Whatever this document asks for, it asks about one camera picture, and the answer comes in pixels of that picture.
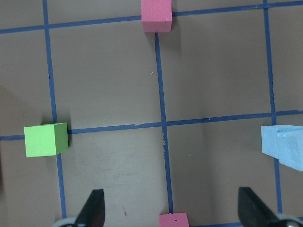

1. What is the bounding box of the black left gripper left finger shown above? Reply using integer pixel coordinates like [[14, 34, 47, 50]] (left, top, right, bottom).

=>
[[75, 189, 105, 227]]

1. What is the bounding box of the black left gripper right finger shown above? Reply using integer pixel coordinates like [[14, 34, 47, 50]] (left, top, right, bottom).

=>
[[238, 187, 279, 227]]

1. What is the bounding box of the light blue block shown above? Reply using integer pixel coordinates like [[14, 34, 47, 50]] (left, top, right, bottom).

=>
[[261, 125, 303, 159], [276, 130, 303, 172]]

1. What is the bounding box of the pink block far left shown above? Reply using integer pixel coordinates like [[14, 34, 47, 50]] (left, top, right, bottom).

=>
[[159, 213, 189, 227]]

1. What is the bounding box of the green block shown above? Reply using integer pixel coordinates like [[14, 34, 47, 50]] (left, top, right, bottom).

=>
[[24, 123, 69, 157]]

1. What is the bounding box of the dark pink block near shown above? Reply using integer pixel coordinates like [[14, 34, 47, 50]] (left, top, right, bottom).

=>
[[141, 0, 172, 33]]

